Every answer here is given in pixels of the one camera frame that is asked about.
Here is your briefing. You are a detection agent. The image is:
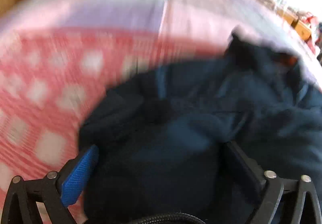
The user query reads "dark navy padded jacket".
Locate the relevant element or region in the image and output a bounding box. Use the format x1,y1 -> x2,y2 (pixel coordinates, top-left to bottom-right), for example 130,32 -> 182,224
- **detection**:
79,34 -> 321,223

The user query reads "red checkered mat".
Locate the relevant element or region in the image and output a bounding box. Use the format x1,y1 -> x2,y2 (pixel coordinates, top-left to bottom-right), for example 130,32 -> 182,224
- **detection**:
1,29 -> 228,198

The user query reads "right wooden nightstand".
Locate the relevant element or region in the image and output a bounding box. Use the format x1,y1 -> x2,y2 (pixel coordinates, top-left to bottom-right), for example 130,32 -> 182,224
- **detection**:
276,8 -> 311,41

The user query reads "purple pink patchwork quilt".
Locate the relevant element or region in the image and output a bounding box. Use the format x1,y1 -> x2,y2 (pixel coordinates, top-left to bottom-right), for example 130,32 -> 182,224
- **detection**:
1,0 -> 321,86

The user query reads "black braided cable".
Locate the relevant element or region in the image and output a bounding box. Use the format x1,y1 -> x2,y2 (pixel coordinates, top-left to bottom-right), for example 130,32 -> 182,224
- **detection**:
129,211 -> 210,224

